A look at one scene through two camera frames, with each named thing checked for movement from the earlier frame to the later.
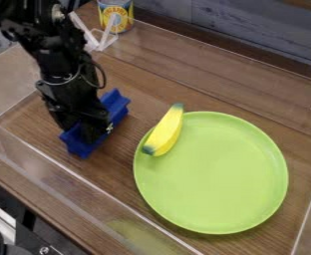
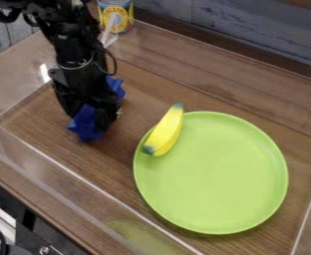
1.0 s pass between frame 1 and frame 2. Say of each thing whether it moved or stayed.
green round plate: stayed
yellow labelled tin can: stayed
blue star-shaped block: moved
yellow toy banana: stayed
